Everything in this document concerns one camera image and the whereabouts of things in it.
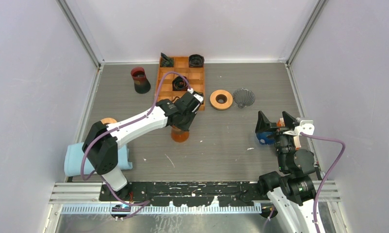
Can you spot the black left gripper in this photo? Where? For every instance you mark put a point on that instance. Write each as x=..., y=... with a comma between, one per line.
x=186, y=126

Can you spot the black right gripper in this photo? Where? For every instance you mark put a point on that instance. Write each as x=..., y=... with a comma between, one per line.
x=264, y=124

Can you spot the orange glass carafe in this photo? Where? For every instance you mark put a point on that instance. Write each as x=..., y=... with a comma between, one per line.
x=179, y=135

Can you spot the clear grey ribbed dripper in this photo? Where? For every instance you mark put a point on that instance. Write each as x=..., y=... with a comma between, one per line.
x=243, y=97

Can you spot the wooden ring dripper stand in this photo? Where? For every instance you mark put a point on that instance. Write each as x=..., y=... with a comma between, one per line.
x=108, y=120

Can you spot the orange coffee filter box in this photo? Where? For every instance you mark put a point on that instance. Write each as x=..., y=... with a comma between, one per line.
x=296, y=140

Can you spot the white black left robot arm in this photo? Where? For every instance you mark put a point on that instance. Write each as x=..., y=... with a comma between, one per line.
x=102, y=143

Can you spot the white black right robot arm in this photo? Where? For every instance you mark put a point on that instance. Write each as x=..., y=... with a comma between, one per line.
x=291, y=189

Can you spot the blue ribbed dripper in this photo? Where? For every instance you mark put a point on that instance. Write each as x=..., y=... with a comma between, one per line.
x=265, y=137

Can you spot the black dripper middle compartment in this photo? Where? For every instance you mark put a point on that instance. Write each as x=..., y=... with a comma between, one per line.
x=179, y=84

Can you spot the black dripper top-right compartment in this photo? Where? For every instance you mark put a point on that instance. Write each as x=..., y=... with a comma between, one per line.
x=196, y=61

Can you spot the black dripper top-left compartment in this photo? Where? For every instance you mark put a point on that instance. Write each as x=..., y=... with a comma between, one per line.
x=166, y=61

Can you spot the orange compartment tray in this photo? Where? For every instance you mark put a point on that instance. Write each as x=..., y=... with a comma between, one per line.
x=195, y=76

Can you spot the red black carafe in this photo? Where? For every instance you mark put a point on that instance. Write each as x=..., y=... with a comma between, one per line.
x=141, y=83

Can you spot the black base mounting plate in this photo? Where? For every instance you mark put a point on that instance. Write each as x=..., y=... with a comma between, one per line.
x=193, y=194

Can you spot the light blue folded cloth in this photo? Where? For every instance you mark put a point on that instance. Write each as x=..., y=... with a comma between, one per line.
x=74, y=155

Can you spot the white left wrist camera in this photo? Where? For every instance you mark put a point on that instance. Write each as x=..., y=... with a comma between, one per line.
x=200, y=99

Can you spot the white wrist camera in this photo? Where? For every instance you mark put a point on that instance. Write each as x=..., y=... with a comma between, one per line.
x=200, y=99
x=305, y=126

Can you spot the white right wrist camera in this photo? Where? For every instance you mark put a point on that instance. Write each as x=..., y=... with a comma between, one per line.
x=305, y=126

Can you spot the wooden ring holder right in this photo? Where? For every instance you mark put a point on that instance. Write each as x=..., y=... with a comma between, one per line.
x=221, y=99

